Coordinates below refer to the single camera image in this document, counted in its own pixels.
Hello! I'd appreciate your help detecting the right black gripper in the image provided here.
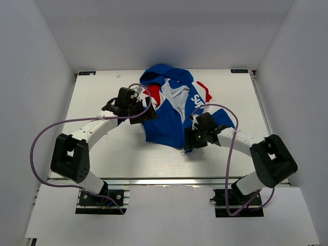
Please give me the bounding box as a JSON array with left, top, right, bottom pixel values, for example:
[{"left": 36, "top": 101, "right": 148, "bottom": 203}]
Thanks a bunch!
[{"left": 183, "top": 126, "right": 208, "bottom": 150}]

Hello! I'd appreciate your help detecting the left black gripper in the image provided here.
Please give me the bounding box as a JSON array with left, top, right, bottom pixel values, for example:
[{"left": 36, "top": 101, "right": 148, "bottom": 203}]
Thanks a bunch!
[{"left": 126, "top": 97, "right": 158, "bottom": 125}]

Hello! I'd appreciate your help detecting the blue white red jacket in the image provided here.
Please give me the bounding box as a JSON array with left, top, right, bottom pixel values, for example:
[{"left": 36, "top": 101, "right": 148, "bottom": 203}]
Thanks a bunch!
[{"left": 139, "top": 64, "right": 234, "bottom": 149}]

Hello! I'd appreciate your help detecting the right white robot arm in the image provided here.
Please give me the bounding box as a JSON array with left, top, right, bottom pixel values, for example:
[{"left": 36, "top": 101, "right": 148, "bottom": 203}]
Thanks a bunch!
[{"left": 184, "top": 113, "right": 298, "bottom": 204}]

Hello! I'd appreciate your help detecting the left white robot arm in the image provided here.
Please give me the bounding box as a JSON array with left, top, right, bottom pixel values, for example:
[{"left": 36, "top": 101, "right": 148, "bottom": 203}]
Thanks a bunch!
[{"left": 50, "top": 85, "right": 158, "bottom": 204}]

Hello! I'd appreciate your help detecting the left blue table label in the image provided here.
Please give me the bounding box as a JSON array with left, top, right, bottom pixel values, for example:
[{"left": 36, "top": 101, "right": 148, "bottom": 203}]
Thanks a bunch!
[{"left": 78, "top": 71, "right": 96, "bottom": 76}]

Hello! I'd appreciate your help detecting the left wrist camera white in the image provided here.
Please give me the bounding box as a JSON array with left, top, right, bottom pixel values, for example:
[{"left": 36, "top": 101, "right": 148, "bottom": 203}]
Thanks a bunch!
[{"left": 132, "top": 86, "right": 144, "bottom": 97}]

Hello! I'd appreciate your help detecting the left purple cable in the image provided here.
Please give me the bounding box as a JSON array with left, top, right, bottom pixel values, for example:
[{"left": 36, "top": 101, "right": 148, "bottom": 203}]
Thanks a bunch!
[{"left": 30, "top": 83, "right": 152, "bottom": 215}]

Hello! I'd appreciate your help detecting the aluminium front rail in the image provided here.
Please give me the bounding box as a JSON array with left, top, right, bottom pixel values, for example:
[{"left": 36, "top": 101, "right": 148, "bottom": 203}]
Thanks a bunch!
[{"left": 38, "top": 176, "right": 290, "bottom": 192}]

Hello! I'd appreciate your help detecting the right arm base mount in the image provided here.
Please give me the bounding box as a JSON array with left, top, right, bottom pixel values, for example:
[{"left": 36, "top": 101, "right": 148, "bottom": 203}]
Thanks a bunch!
[{"left": 209, "top": 189, "right": 264, "bottom": 218}]

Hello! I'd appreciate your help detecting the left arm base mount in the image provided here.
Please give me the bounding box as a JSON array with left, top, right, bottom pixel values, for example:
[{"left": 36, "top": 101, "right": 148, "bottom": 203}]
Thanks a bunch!
[{"left": 75, "top": 187, "right": 130, "bottom": 215}]

